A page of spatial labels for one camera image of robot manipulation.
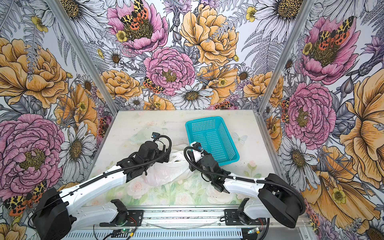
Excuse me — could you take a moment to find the white plastic bag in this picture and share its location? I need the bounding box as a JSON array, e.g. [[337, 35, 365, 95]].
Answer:
[[142, 151, 193, 187]]

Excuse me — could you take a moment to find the teal plastic basket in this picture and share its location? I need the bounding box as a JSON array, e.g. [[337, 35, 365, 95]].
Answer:
[[185, 117, 240, 166]]

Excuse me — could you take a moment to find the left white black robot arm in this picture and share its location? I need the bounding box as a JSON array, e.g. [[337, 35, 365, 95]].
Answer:
[[31, 133, 172, 240]]

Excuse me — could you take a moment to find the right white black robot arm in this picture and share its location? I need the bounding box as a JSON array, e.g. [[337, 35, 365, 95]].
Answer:
[[184, 143, 306, 229]]

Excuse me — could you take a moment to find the white vented grille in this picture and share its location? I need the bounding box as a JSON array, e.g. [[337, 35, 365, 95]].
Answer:
[[64, 228, 243, 240]]

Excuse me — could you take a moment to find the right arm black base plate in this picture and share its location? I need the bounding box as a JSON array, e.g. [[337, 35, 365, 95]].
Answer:
[[220, 209, 267, 226]]

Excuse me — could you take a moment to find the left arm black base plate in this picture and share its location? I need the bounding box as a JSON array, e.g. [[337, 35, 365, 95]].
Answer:
[[99, 210, 144, 227]]

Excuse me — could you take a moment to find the aluminium front rail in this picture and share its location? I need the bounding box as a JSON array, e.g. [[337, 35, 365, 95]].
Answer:
[[53, 205, 313, 230]]

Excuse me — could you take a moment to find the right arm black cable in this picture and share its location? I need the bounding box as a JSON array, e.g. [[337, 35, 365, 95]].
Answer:
[[183, 146, 307, 211]]

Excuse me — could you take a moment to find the left aluminium corner post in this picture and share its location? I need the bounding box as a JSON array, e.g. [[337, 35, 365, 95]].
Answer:
[[47, 1, 119, 116]]

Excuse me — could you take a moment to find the aluminium corner post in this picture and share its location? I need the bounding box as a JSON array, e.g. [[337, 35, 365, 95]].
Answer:
[[47, 1, 119, 116], [258, 0, 316, 115]]

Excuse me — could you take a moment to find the right aluminium corner post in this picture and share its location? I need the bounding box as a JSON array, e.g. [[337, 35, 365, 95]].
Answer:
[[258, 0, 316, 115]]

